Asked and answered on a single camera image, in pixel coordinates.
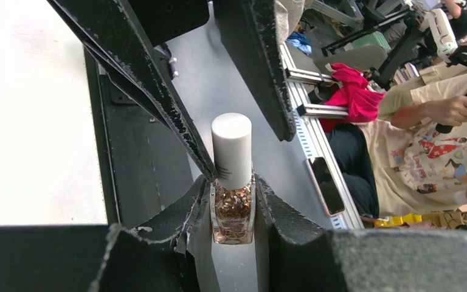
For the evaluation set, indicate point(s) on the white teleoperation handle device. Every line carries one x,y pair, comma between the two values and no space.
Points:
438,24

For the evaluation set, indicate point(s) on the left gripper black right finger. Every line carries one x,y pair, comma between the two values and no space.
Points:
295,254

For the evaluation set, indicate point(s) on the smartphone with pink case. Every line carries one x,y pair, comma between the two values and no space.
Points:
326,186

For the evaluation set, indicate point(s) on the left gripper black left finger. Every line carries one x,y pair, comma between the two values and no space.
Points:
155,256

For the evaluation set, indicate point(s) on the perforated aluminium rail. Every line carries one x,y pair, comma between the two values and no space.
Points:
311,135

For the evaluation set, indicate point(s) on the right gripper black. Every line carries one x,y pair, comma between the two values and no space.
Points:
120,35

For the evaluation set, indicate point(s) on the person in cream shirt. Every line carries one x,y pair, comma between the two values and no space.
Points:
412,162

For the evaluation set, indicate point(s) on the red cloth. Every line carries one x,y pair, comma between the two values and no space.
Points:
362,104

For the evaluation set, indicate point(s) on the glitter nail polish bottle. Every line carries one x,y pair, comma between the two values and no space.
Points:
232,213

